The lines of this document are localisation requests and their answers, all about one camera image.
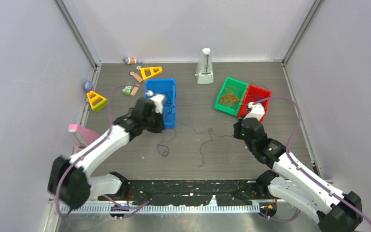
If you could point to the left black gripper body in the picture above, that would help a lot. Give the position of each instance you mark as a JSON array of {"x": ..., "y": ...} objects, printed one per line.
[{"x": 153, "y": 124}]

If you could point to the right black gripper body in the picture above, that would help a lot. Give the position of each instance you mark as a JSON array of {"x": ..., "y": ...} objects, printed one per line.
[{"x": 239, "y": 134}]

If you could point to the wooden block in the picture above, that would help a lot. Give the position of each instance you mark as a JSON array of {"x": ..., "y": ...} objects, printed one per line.
[
  {"x": 134, "y": 91},
  {"x": 137, "y": 77}
]

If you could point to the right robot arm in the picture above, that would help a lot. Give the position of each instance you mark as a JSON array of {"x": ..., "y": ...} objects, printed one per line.
[{"x": 287, "y": 179}]

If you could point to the red plastic bin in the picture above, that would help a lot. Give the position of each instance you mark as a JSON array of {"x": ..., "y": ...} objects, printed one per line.
[{"x": 254, "y": 93}]

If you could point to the green toy block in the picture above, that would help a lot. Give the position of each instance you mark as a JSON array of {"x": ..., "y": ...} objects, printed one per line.
[{"x": 127, "y": 90}]

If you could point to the green plastic bin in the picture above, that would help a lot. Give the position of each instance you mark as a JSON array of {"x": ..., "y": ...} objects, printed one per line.
[{"x": 230, "y": 96}]

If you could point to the purple round toy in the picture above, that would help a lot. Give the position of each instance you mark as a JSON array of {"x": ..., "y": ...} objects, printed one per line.
[{"x": 87, "y": 87}]

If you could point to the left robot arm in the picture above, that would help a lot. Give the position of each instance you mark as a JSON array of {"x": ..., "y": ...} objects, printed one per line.
[{"x": 71, "y": 180}]

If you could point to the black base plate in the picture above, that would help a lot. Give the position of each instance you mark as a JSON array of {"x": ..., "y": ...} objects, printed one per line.
[{"x": 236, "y": 192}]

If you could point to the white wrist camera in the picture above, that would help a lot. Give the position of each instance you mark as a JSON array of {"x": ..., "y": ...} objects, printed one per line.
[
  {"x": 158, "y": 99},
  {"x": 256, "y": 110}
]

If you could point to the small figurine toy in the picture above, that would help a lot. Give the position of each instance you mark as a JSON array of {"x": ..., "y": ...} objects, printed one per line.
[{"x": 129, "y": 60}]

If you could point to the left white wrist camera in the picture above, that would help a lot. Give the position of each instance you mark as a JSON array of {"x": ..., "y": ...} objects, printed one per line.
[{"x": 158, "y": 99}]

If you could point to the yellow triangle toy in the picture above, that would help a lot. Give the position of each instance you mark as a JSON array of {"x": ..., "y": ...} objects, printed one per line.
[
  {"x": 150, "y": 72},
  {"x": 96, "y": 101}
]

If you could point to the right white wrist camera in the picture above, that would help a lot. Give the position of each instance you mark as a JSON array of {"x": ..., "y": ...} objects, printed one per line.
[{"x": 256, "y": 110}]

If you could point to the white metronome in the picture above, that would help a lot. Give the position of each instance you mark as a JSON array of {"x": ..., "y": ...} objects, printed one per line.
[{"x": 204, "y": 72}]

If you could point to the pink stand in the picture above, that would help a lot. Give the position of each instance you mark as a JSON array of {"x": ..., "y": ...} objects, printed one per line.
[{"x": 82, "y": 136}]

